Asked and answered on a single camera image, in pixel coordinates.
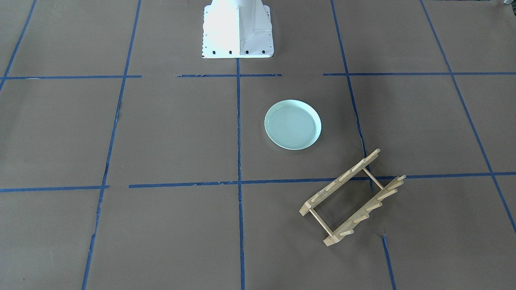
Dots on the wooden dish rack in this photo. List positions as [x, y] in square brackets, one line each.
[356, 207]

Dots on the light green ceramic plate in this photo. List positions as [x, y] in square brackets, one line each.
[292, 124]

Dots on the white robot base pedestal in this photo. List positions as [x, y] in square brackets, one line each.
[237, 29]

